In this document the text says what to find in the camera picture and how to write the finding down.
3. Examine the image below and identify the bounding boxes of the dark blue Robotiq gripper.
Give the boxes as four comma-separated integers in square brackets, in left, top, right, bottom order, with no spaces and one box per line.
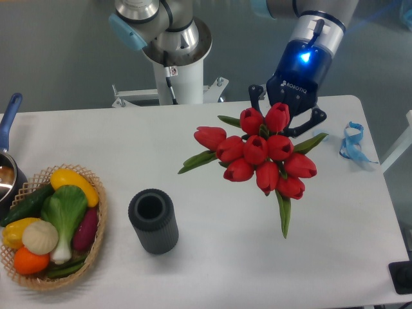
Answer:
[248,10,346,138]

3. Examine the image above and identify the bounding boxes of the red tulip bouquet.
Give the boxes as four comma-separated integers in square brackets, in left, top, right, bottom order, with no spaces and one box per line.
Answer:
[179,102,327,236]

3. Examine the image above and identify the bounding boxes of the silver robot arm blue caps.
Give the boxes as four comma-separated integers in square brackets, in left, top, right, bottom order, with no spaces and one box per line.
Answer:
[109,1,357,137]

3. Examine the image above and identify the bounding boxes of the dark grey ribbed vase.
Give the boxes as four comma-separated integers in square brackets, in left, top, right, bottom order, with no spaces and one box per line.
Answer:
[128,189,179,255]

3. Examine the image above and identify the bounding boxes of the blue ribbon strip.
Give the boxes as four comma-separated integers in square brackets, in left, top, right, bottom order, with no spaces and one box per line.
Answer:
[339,121,378,164]

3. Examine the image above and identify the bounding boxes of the black device at edge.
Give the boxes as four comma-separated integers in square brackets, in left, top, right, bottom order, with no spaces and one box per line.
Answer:
[388,261,411,295]

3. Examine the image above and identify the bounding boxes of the yellow squash toy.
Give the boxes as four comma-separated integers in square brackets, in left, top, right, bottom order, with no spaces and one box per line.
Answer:
[50,168,99,207]

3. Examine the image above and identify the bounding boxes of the purple sweet potato toy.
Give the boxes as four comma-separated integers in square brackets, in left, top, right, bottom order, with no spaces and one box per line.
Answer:
[72,208,98,252]

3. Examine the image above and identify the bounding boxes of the green bok choy toy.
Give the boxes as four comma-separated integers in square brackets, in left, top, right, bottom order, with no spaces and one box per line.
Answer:
[41,185,88,265]

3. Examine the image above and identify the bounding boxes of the woven wicker basket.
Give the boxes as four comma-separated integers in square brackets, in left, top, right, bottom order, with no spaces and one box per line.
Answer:
[1,164,108,291]

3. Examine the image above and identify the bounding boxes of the dark green cucumber toy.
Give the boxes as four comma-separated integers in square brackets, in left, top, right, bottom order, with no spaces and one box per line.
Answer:
[1,183,54,227]

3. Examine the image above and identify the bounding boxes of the cream garlic toy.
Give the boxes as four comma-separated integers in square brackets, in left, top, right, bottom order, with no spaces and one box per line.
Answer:
[22,220,59,255]

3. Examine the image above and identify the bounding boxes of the green pea pod toy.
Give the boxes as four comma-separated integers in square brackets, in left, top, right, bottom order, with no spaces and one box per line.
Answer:
[46,255,87,279]

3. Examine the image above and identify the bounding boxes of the yellow bell pepper toy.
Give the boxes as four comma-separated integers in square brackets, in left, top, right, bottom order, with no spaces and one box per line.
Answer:
[2,218,41,249]

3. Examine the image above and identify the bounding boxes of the orange fruit toy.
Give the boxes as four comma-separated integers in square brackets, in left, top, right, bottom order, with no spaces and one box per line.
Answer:
[14,247,50,275]

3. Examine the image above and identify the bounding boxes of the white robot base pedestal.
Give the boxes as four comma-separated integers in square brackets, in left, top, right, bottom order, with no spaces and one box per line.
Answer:
[111,59,229,108]

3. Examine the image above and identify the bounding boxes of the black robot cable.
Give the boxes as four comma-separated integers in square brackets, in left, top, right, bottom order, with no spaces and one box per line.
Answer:
[162,51,179,106]

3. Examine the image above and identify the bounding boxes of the blue handled saucepan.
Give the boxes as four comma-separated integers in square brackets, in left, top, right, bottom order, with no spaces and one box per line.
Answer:
[1,93,27,219]

